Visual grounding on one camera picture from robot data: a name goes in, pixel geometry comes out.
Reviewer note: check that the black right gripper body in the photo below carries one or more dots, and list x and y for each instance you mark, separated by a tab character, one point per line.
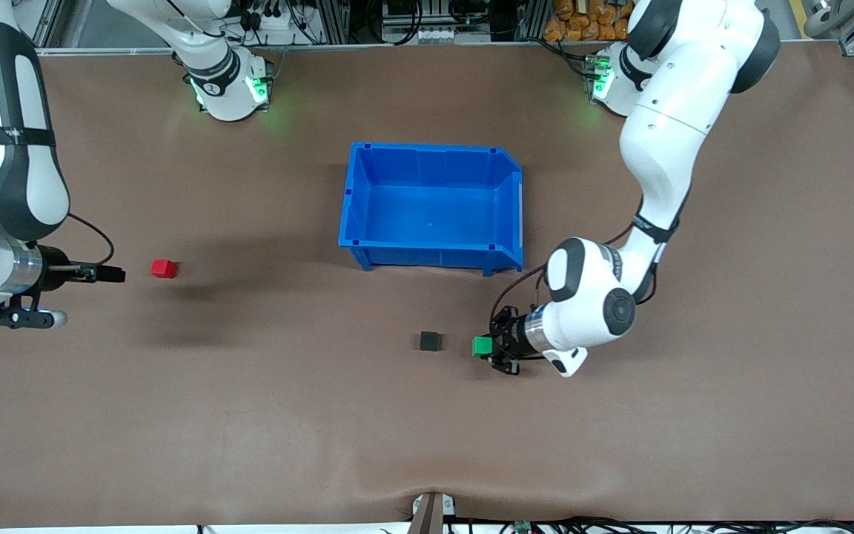
54	271

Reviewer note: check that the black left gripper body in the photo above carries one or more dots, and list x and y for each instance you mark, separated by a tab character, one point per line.
510	336

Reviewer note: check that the green cube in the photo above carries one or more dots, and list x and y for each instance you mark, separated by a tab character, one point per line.
482	347

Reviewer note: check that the red cube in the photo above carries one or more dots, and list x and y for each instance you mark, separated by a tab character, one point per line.
163	268

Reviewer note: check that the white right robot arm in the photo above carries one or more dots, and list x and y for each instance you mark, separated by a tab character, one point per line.
19	185

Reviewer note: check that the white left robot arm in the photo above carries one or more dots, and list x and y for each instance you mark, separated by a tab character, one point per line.
679	111

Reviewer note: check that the black cube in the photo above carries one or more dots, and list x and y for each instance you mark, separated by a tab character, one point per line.
428	341

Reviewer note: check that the blue plastic storage bin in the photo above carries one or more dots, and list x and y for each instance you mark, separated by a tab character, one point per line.
427	215

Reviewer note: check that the metal table edge clamp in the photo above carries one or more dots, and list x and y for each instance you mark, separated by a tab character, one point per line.
427	515

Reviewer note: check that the white connector block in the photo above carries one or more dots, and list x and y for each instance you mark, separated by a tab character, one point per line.
442	34

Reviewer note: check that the white power strip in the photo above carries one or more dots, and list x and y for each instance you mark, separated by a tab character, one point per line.
275	21

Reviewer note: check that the orange toy bread pile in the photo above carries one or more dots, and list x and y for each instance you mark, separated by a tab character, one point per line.
583	26

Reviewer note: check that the black electronics rack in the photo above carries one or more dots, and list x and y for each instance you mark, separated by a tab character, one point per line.
397	15

